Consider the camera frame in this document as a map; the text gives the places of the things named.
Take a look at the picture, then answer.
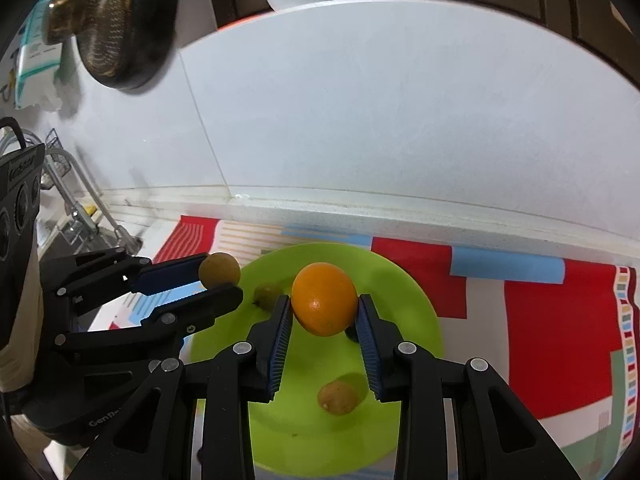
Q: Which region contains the metal colander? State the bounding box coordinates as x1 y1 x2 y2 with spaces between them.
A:
42 0 178 91

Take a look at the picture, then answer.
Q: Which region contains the yellow-brown round fruit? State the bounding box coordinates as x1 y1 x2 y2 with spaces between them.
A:
317 379 361 416

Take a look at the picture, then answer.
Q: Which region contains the chrome kitchen faucet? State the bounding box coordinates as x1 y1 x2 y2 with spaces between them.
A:
41 146 144 256

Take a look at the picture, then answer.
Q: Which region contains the teal white paper pack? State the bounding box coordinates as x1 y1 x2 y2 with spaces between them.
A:
14 0 62 112

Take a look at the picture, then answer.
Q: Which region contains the small orange tangerine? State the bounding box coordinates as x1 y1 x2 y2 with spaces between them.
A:
291 262 358 337

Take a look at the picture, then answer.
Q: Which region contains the wire sink caddy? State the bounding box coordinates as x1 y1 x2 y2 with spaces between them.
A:
40 128 70 191

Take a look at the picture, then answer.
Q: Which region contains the dark purple plum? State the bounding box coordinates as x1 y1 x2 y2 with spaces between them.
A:
345 325 359 344

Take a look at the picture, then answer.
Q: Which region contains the green plate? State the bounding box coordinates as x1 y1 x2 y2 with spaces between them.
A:
188 243 444 479

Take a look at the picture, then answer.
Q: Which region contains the colourful patterned tablecloth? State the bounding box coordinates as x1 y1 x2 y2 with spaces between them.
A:
86 213 639 480

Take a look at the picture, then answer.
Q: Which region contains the yellowish round fruit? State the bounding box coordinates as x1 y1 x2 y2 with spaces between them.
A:
198 252 241 289

